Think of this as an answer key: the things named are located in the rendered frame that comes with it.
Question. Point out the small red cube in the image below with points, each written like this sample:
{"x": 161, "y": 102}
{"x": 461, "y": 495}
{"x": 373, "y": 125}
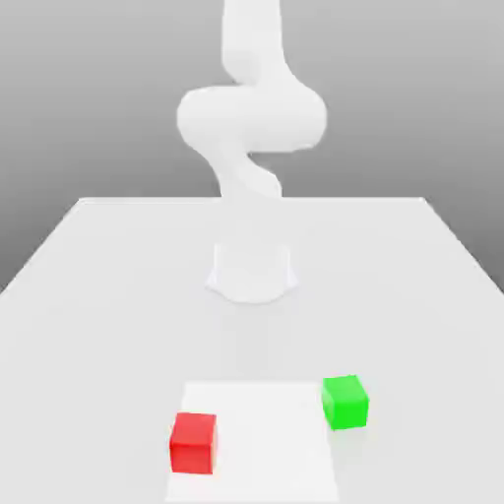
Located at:
{"x": 193, "y": 443}

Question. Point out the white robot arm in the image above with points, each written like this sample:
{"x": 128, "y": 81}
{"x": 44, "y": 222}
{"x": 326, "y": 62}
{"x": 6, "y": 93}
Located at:
{"x": 252, "y": 118}

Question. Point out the small green cube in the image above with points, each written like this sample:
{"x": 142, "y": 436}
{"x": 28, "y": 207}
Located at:
{"x": 345, "y": 401}

